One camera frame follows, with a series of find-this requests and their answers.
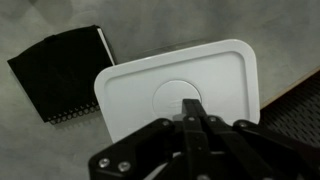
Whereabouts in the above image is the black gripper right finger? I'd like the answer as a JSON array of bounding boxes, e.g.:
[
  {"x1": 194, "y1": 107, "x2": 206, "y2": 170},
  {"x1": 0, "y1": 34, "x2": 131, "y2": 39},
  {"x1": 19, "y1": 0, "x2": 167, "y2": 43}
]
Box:
[{"x1": 192, "y1": 99, "x2": 320, "y2": 180}]

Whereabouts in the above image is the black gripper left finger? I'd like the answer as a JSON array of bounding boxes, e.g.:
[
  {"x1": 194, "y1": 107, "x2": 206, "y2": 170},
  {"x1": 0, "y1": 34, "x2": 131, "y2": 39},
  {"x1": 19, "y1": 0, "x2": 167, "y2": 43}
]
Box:
[{"x1": 88, "y1": 99, "x2": 209, "y2": 180}]

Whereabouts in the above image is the white rectangular lid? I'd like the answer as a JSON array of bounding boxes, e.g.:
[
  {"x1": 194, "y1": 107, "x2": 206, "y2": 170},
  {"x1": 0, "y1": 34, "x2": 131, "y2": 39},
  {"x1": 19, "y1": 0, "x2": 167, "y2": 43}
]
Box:
[{"x1": 93, "y1": 38, "x2": 261, "y2": 144}]

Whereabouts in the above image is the black spiral notebook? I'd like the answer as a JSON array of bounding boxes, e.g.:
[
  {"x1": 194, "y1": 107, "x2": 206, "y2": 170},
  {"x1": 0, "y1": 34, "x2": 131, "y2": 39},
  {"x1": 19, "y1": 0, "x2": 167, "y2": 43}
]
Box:
[{"x1": 7, "y1": 24, "x2": 116, "y2": 125}]

